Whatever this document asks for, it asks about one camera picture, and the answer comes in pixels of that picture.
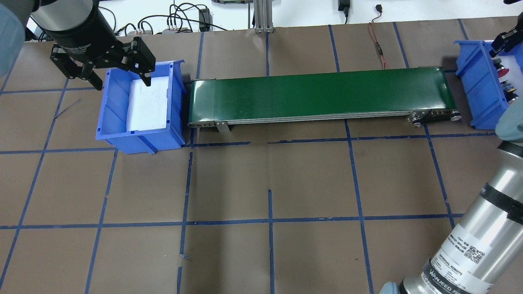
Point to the green conveyor belt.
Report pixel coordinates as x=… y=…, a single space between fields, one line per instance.
x=420 y=94

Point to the red push button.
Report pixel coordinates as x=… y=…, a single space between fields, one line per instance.
x=501 y=71

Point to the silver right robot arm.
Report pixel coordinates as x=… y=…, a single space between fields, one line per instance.
x=487 y=239

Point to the yellow push button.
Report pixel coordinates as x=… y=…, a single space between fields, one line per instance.
x=509 y=92

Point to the black power adapter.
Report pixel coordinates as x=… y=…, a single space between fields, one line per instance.
x=205 y=20

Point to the black power brick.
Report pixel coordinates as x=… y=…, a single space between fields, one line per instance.
x=344 y=6

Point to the blue source bin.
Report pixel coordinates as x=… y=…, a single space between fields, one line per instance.
x=111 y=126

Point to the white destination foam pad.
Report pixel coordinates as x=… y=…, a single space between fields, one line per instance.
x=515 y=75

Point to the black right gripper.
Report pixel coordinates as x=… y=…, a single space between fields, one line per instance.
x=508 y=40

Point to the aluminium frame post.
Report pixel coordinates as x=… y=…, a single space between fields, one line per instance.
x=263 y=16

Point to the blue destination bin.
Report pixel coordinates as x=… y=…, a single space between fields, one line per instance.
x=482 y=88

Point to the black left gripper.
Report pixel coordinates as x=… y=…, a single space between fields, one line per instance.
x=86 y=36

